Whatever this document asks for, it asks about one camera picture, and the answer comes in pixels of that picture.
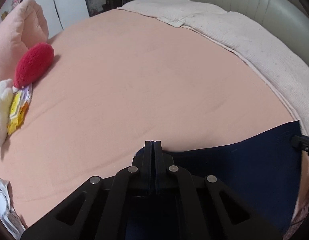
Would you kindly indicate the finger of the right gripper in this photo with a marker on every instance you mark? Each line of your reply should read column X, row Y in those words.
column 301, row 143

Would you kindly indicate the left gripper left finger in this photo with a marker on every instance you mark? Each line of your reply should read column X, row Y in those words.
column 96, row 209

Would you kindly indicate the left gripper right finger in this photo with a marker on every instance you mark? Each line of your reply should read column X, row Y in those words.
column 188, row 207

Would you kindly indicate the navy blue striped shorts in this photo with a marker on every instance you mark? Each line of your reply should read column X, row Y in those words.
column 263, row 171

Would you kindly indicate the light pink knit blanket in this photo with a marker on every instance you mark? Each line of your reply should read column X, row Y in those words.
column 284, row 72

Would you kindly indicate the white printed garment pile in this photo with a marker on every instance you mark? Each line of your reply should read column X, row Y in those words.
column 8, row 217

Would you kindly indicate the pink bed sheet mattress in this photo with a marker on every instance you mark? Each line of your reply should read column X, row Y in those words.
column 120, row 79

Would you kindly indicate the yellow snack packet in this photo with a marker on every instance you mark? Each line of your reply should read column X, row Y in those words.
column 19, row 108

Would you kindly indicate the white plush rabbit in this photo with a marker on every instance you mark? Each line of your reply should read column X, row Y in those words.
column 6, row 97

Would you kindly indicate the red plush toy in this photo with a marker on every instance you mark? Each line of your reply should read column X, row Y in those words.
column 33, row 64

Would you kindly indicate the pink rolled quilt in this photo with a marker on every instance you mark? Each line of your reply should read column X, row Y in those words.
column 24, row 27

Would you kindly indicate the white wardrobe door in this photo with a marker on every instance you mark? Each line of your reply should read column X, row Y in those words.
column 61, row 14

